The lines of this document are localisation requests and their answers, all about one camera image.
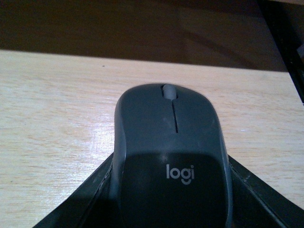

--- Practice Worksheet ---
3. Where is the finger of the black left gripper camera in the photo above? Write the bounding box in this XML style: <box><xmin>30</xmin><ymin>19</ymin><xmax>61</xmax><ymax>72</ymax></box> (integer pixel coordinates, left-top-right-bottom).
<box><xmin>34</xmin><ymin>154</ymin><xmax>119</xmax><ymax>228</ymax></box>

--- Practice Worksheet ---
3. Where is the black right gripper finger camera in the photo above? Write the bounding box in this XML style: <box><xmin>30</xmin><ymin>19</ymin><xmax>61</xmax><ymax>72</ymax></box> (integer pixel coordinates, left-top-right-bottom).
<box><xmin>229</xmin><ymin>156</ymin><xmax>304</xmax><ymax>228</ymax></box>

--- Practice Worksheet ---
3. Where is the grey logi wireless mouse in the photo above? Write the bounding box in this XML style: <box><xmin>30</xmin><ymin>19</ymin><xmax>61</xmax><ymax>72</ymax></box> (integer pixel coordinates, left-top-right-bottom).
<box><xmin>110</xmin><ymin>84</ymin><xmax>233</xmax><ymax>228</ymax></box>

